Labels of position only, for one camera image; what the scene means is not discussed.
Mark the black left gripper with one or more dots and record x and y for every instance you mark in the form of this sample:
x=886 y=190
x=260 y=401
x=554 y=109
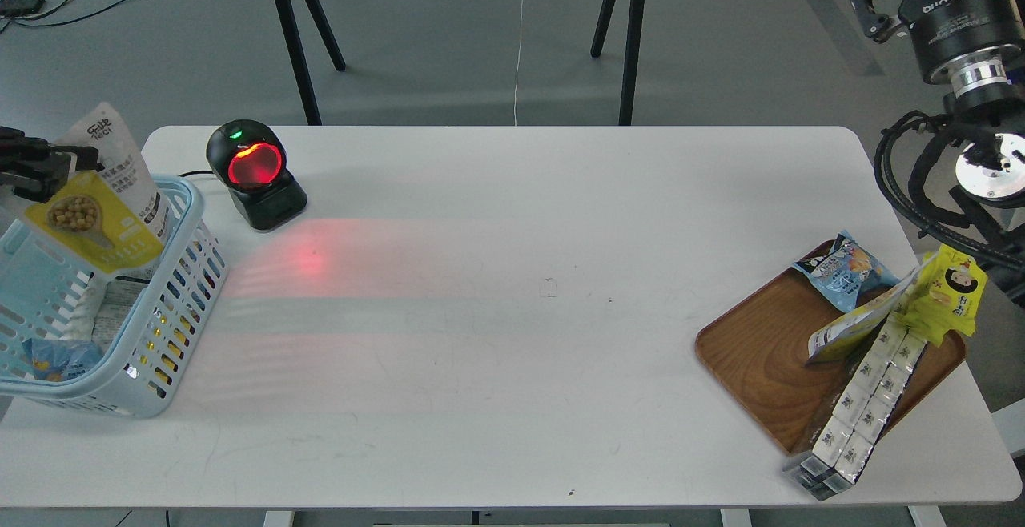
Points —
x=49 y=164

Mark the yellow white snack pouch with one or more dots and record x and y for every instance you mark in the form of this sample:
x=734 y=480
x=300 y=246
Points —
x=113 y=217
x=842 y=336

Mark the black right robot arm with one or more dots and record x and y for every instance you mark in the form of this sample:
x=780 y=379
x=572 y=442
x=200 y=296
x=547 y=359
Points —
x=945 y=173

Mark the white snack bag in basket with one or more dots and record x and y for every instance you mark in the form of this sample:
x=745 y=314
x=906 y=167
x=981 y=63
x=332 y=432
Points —
x=102 y=309

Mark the light blue plastic basket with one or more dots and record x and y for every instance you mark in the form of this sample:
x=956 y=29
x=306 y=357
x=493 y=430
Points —
x=154 y=341

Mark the blue snack bag in basket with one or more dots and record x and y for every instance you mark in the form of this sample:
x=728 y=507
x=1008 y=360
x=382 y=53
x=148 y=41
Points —
x=61 y=360

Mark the white boxed snack multipack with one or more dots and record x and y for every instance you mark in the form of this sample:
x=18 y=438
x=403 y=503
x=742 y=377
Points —
x=847 y=425

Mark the yellow cartoon snack pack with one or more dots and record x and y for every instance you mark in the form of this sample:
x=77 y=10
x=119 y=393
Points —
x=946 y=297

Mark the black power adapter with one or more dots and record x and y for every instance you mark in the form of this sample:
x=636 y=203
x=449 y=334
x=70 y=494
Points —
x=20 y=8

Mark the black barcode scanner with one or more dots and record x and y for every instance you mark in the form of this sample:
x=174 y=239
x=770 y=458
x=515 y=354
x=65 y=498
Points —
x=249 y=159

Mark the brown wooden tray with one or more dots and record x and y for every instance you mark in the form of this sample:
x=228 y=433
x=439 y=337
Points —
x=758 y=351

